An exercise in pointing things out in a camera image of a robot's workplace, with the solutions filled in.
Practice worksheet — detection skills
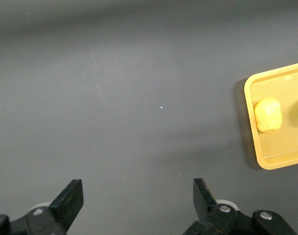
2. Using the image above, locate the yellow plastic tray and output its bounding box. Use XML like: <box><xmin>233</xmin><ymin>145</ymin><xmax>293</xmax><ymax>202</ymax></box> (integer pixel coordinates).
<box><xmin>243</xmin><ymin>61</ymin><xmax>298</xmax><ymax>170</ymax></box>

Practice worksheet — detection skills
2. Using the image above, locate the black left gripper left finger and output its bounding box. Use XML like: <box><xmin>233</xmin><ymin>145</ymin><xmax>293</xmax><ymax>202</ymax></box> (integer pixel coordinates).
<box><xmin>26</xmin><ymin>179</ymin><xmax>84</xmax><ymax>235</ymax></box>

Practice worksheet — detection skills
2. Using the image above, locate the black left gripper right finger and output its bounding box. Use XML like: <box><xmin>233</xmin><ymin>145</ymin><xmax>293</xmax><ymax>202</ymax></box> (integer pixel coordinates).
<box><xmin>183</xmin><ymin>178</ymin><xmax>239</xmax><ymax>235</ymax></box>

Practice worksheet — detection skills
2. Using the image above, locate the yellow dough ball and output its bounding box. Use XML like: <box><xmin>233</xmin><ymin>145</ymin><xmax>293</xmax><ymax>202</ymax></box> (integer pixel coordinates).
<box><xmin>253</xmin><ymin>97</ymin><xmax>283</xmax><ymax>134</ymax></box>

